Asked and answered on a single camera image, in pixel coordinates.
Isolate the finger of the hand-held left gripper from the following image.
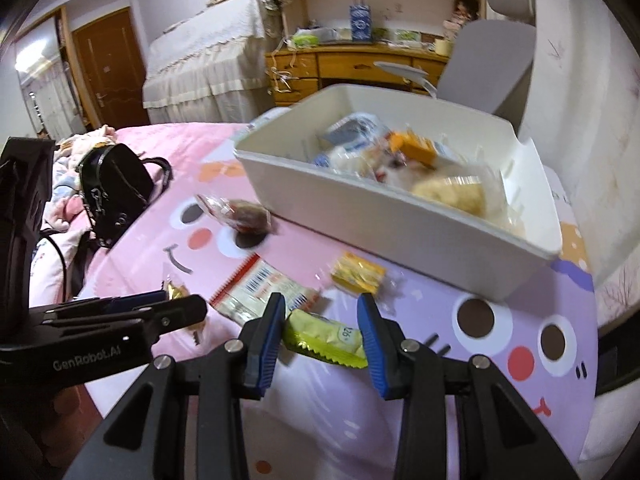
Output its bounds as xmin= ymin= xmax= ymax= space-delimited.
xmin=42 ymin=294 xmax=209 ymax=345
xmin=45 ymin=289 xmax=169 ymax=320

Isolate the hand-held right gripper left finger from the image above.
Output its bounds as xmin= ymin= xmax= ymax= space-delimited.
xmin=62 ymin=292 xmax=287 ymax=480

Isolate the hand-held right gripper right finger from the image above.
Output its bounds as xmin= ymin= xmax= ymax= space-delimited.
xmin=356 ymin=292 xmax=581 ymax=480

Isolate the small gold candy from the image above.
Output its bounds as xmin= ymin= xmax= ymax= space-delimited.
xmin=162 ymin=279 xmax=192 ymax=302

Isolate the yellow green snack packet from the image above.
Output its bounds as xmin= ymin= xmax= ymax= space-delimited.
xmin=281 ymin=308 xmax=369 ymax=369

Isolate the white plastic storage box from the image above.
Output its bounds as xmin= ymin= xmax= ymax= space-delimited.
xmin=233 ymin=83 xmax=564 ymax=304

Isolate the clear bag of yellow pastry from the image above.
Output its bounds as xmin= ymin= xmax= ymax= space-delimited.
xmin=411 ymin=171 xmax=490 ymax=220

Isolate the white red striped snack wrapper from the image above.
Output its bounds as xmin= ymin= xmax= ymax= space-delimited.
xmin=207 ymin=253 xmax=322 ymax=326

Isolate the yellow cracker packet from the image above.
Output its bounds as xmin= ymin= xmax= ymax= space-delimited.
xmin=329 ymin=252 xmax=389 ymax=296

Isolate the pile of pastel clothes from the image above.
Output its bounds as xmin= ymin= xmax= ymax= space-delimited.
xmin=41 ymin=124 xmax=120 ymax=233

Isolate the black handbag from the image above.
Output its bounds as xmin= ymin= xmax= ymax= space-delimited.
xmin=76 ymin=142 xmax=174 ymax=252

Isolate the dark round pastry clear wrapper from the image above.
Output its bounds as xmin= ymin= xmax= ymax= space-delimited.
xmin=194 ymin=193 xmax=274 ymax=237

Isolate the cartoon printed blanket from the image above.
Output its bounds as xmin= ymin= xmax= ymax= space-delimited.
xmin=30 ymin=121 xmax=599 ymax=480

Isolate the mirrored wardrobe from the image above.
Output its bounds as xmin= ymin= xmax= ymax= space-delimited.
xmin=14 ymin=6 xmax=77 ymax=137

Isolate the orange label crumb cake pack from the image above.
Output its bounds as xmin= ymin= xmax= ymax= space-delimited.
xmin=389 ymin=129 xmax=440 ymax=169

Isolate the clear tray of yellow cakes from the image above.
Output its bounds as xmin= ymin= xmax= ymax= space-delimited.
xmin=319 ymin=113 xmax=392 ymax=162

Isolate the brown wooden door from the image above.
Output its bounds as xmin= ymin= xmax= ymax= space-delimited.
xmin=71 ymin=6 xmax=151 ymax=132

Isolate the cream pleated piano cover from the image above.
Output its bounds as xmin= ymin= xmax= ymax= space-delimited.
xmin=141 ymin=0 xmax=269 ymax=124

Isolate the white desk lamp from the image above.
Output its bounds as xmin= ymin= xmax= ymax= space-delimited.
xmin=373 ymin=60 xmax=442 ymax=99

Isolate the wooden desk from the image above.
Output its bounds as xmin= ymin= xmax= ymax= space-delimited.
xmin=264 ymin=41 xmax=452 ymax=109

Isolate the grey office chair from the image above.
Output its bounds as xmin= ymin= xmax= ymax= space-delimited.
xmin=436 ymin=0 xmax=539 ymax=137

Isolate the cream floral curtain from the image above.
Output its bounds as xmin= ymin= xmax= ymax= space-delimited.
xmin=522 ymin=0 xmax=640 ymax=321

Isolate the blue gift bag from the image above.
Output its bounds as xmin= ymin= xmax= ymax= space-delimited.
xmin=348 ymin=0 xmax=374 ymax=44

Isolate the doll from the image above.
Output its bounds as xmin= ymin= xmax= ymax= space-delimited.
xmin=442 ymin=0 xmax=475 ymax=42

